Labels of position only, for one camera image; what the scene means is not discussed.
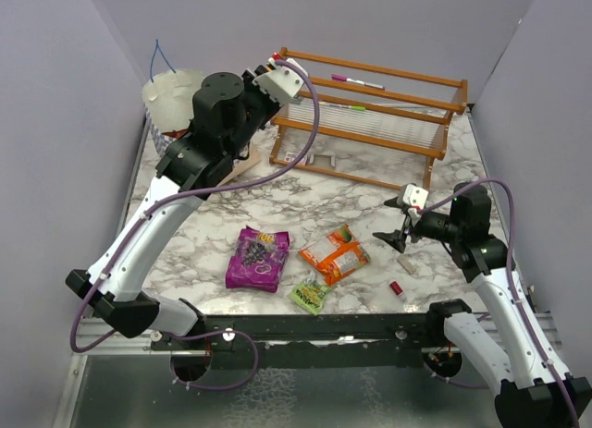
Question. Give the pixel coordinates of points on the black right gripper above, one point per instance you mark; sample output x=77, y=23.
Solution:
x=397, y=238

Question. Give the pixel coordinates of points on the wooden shelf rack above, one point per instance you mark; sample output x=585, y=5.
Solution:
x=401, y=134

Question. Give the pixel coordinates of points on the light green candy packet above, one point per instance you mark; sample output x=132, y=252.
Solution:
x=310, y=294

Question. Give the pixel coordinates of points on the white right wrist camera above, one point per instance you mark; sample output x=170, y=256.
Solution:
x=412, y=196

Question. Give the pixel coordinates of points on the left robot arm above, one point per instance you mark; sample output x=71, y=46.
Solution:
x=113, y=285

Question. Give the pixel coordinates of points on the red chip bag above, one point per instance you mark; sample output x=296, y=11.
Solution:
x=175, y=134

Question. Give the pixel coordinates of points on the red lip balm tube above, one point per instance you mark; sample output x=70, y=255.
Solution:
x=398, y=291

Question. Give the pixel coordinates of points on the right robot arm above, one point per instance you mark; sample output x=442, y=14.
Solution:
x=531, y=385

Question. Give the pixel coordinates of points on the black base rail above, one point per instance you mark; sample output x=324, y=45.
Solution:
x=308, y=341

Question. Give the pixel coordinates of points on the pink marker pen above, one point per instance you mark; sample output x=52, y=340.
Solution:
x=339, y=78

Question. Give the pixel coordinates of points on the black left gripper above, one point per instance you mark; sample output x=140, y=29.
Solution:
x=272, y=105

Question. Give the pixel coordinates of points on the small red white card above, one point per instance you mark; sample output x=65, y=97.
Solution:
x=291, y=156

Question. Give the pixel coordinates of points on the small beige wrapper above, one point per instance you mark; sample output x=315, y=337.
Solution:
x=406, y=264

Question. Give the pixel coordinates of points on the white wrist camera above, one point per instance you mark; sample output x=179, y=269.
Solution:
x=281, y=80
x=412, y=196

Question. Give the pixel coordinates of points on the checkered paper bag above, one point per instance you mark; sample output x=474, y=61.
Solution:
x=167, y=99

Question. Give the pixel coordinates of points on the purple raisin snack bag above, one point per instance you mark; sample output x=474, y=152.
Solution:
x=258, y=261

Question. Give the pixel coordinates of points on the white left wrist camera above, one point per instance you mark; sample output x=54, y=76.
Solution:
x=281, y=80

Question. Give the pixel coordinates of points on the orange snack bag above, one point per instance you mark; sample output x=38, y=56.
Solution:
x=336, y=255

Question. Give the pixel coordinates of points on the green marker pen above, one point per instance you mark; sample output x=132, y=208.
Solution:
x=344, y=106

